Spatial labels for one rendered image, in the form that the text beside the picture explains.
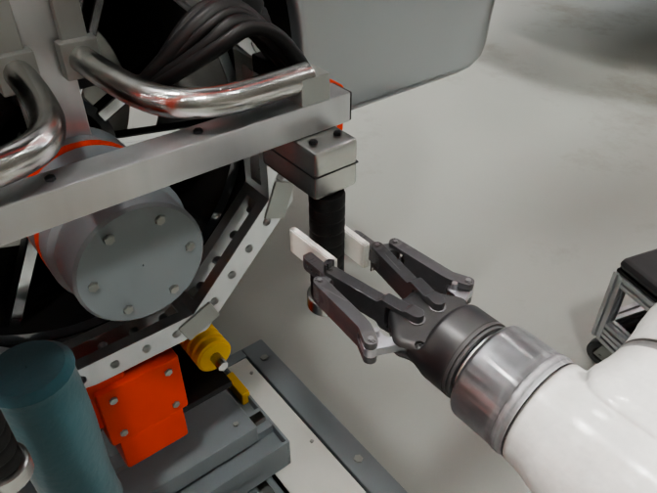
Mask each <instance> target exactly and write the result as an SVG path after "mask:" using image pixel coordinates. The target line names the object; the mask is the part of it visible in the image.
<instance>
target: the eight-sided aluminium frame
mask: <svg viewBox="0 0 657 493"><path fill-rule="evenodd" d="M173 1H175V2H176V3H177V4H178V5H180V6H181V7H182V8H183V9H185V10H186V11H187V12H188V11H189V10H190V9H191V8H192V7H193V6H194V5H195V4H196V3H198V2H199V1H201V0H173ZM233 49H234V59H235V69H236V80H237V81H238V80H241V79H245V78H249V77H251V76H255V75H258V73H256V72H254V71H253V65H252V54H254V53H258V52H261V51H260V50H259V49H258V48H257V47H256V45H255V44H254V43H253V42H252V41H251V40H250V38H249V37H247V38H245V39H244V40H242V41H241V42H240V43H238V44H237V45H236V46H234V47H233ZM243 160H244V171H245V182H244V185H243V186H242V188H241V190H240V191H239V193H238V194H237V196H236V198H235V199H234V201H233V202H232V204H231V205H230V207H229V208H228V210H227V211H226V213H225V214H224V216H223V217H222V219H221V220H220V222H219V224H218V225H217V227H216V228H215V230H214V231H213V233H212V234H211V236H210V237H209V239H208V240H207V242H206V243H205V245H204V247H203V253H202V259H201V262H200V265H199V267H198V270H197V273H196V275H195V277H194V278H193V280H192V281H191V283H190V284H189V286H188V287H187V288H186V289H185V290H184V291H183V293H182V294H181V295H180V296H178V297H177V298H176V299H175V300H174V301H173V302H171V303H170V304H169V305H167V306H166V307H164V308H163V309H161V310H159V311H157V312H155V313H154V314H152V315H150V316H147V317H144V318H141V319H137V320H132V321H122V322H119V321H109V322H107V323H104V324H102V325H101V326H99V327H97V328H94V329H92V330H90V331H88V332H86V333H83V334H81V335H79V336H76V337H73V338H71V339H69V340H67V341H65V342H62V343H63V344H65V345H66V346H68V347H69V348H70V350H71V351H72V352H73V355H74V357H75V366H76V369H77V371H78V373H79V375H80V377H81V379H82V381H83V383H84V386H85V388H87V387H90V386H93V385H96V384H98V383H100V382H102V381H106V380H108V379H110V378H112V377H114V376H116V375H118V374H120V373H122V372H124V371H126V370H128V369H130V368H132V367H134V366H136V365H138V364H140V363H142V362H144V361H146V360H148V359H150V358H152V357H154V356H155V355H157V354H159V353H161V352H163V351H165V350H167V349H169V348H171V347H173V346H175V345H177V344H179V343H181V342H183V341H185V340H187V339H188V340H192V339H193V338H194V337H195V336H197V335H198V334H200V333H202V332H204V331H206V330H207V329H208V328H209V326H210V325H211V323H212V321H214V320H215V319H216V318H217V317H218V316H219V315H220V313H219V311H220V309H221V308H222V306H223V305H224V303H225V302H226V300H227V299H228V297H229V296H230V294H231V293H232V291H233V290H234V288H235V287H236V285H237V284H238V282H239V281H240V279H241V277H242V276H243V274H244V273H245V271H246V270H247V268H248V267H249V265H250V264H251V262H252V261H253V259H254V258H255V256H256V255H257V253H258V252H259V250H260V249H261V247H263V245H264V244H265V242H266V241H267V239H268V237H269V236H270V234H271V233H272V231H273V230H274V228H275V227H276V225H277V224H278V222H279V221H280V219H281V218H285V213H286V210H287V208H288V207H289V205H290V204H291V202H292V200H293V193H292V190H293V187H294V185H293V184H292V183H290V182H289V181H288V180H286V179H285V178H284V177H283V176H282V175H280V174H279V173H278V172H276V171H275V170H273V169H272V168H271V167H269V166H268V165H266V164H265V163H264V160H263V153H260V154H257V155H254V156H251V157H247V158H244V159H243Z"/></svg>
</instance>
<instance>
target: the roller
mask: <svg viewBox="0 0 657 493"><path fill-rule="evenodd" d="M179 344H180V345H181V346H182V348H183V349H184V350H185V351H186V353H187V354H188V355H189V356H190V357H191V359H192V360H193V361H194V362H195V363H196V365H197V366H198V368H199V369H200V370H202V371H204V372H209V371H213V370H215V369H218V370H219V371H224V370H226V369H227V367H228V362H227V361H226V360H227V359H228V357H229V355H230V352H231V345H230V344H229V343H228V342H227V341H226V340H225V339H224V337H223V336H222V335H221V334H220V333H219V332H218V331H217V329H216V328H215V327H214V326H213V325H212V324H211V325H210V326H209V328H208V329H207V330H206V331H204V332H202V333H200V334H198V335H197V336H195V337H194V338H193V339H192V340H188V339H187V340H185V341H183V342H181V343H179Z"/></svg>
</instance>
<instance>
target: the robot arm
mask: <svg viewBox="0 0 657 493"><path fill-rule="evenodd" d="M344 229H345V239H344V241H345V243H344V253H345V254H346V255H348V256H349V257H350V258H351V259H353V260H354V261H355V262H357V263H358V264H359V265H360V266H362V267H363V268H365V267H367V266H369V261H370V262H371V270H372V269H373V270H375V271H376V272H377V273H378V274H379V275H380V276H381V277H382V278H383V279H384V281H385V282H386V283H387V284H388V285H389V286H390V287H391V288H392V289H393V290H394V291H395V292H396V293H398V295H399V296H400V297H401V298H402V299H400V298H398V297H397V296H395V295H393V294H391V293H388V294H383V293H382V292H380V291H377V290H376V289H374V288H372V287H370V286H369V285H367V284H365V283H363V282H362V281H360V280H358V279H356V278H355V277H353V276H351V275H349V274H347V273H346V272H344V271H342V270H340V269H339V268H337V259H336V258H335V257H334V256H333V255H331V254H330V253H329V252H327V251H326V250H325V249H323V248H322V247H321V246H319V245H318V244H316V243H315V242H314V241H312V240H311V239H310V238H309V237H308V236H306V235H305V234H304V233H302V232H301V231H300V230H298V229H297V228H296V227H292V228H290V229H289V236H290V251H291V252H292V253H294V254H295V255H296V256H297V257H299V258H300V259H301V260H302V261H303V267H304V269H305V270H306V271H307V272H308V273H309V274H310V275H312V276H313V277H314V280H313V291H314V301H315V302H316V303H317V305H318V306H319V307H320V308H321V309H322V310H323V311H324V312H325V313H326V314H327V315H328V316H329V317H330V318H331V319H332V320H333V322H334V323H335V324H336V325H337V326H338V327H339V328H340V329H341V330H342V331H343V332H345V333H346V335H347V336H348V337H349V338H350V339H351V340H352V341H353V342H354V343H355V344H356V345H357V346H358V348H359V351H360V353H361V356H362V359H363V361H364V362H365V363H366V364H374V363H375V362H376V357H377V356H378V355H383V354H388V353H395V354H396V355H397V356H399V357H401V358H405V359H407V360H410V361H411V362H413V363H414V364H415V365H416V367H417V368H418V370H419V371H420V373H421V374H422V375H423V376H424V377H425V378H426V379H427V380H429V381H430V382H431V383H432V384H433V385H435V386H436V387H437V388H438V389H439V390H440V391H442V392H443V393H444V394H445V395H446V396H447V397H449V398H451V409H452V411H453V412H454V414H455V415H456V416H457V417H458V418H459V419H460V420H462V421H463V422H464V423H465V424H466V425H467V426H469V427H470V428H471V429H472V430H473V431H474V432H475V433H477V434H478V435H479V436H480V437H481V438H482V439H483V440H485V441H486V442H487V443H488V444H489V445H490V446H491V448H492V449H493V450H494V451H495V452H496V453H498V454H500V455H502V456H503V457H504V458H505V459H506V460H507V461H508V462H509V463H510V464H511V465H512V466H513V467H514V469H515V470H516V471H517V472H518V474H519V475H520V476H521V478H522V479H523V481H524V482H525V484H526V486H527V487H528V489H529V490H530V492H531V493H657V302H656V303H655V304H654V305H653V306H652V307H651V308H650V310H649V311H648V312H647V313H646V314H645V315H644V317H643V318H642V319H641V320H640V321H639V323H638V324H637V326H636V328H635V330H634V332H633V333H632V334H631V336H630V337H629V338H628V339H627V341H626V342H625V343H624V344H623V345H622V346H621V347H620V348H619V349H618V350H617V351H616V352H615V353H613V354H612V355H611V356H609V357H608V358H606V359H604V360H603V361H601V362H599V363H598V364H596V365H594V366H592V367H591V368H590V369H589V370H588V371H586V370H584V369H583V368H581V367H580V366H578V365H576V364H575V363H573V362H572V360H571V359H570V358H568V357H567V356H565V355H563V354H560V353H559V352H557V351H556V350H554V349H553V348H551V347H550V346H548V345H547V344H546V343H544V342H543V341H541V340H540V339H538V338H537V337H535V336H534V335H532V334H531V333H529V332H528V331H526V330H525V329H523V328H522V327H519V326H510V327H505V325H503V324H502V323H500V322H499V321H498V320H496V319H495V318H493V317H492V316H490V315H489V314H488V313H486V312H485V311H483V310H482V309H480V308H479V307H477V306H476V305H472V304H468V303H470V302H471V298H472V293H473V287H474V282H475V281H474V280H473V279H472V278H470V277H467V276H464V275H462V274H459V273H456V272H453V271H451V270H450V269H448V268H446V267H445V266H443V265H441V264H440V263H438V262H436V261H435V260H433V259H431V258H430V257H428V256H426V255H425V254H423V253H421V252H420V251H418V250H416V249H415V248H413V247H412V246H409V245H408V244H406V243H404V242H403V241H401V240H399V239H396V238H393V239H390V240H389V243H388V244H383V243H381V242H374V241H373V240H372V239H370V238H369V237H367V236H366V235H364V234H363V233H362V232H361V231H358V230H355V231H352V230H351V229H350V228H348V227H347V226H346V225H345V228H344ZM400 253H401V254H402V256H400ZM361 312H362V313H363V314H365V315H367V316H368V317H370V318H372V319H373V320H375V321H376V322H377V325H378V326H379V328H381V329H383V330H385V331H386V332H388V333H389V335H390V337H389V336H384V335H383V334H382V332H380V329H379V328H378V327H375V328H374V327H373V326H372V324H371V323H370V321H369V320H368V319H367V318H366V317H365V316H364V315H363V314H362V313H361Z"/></svg>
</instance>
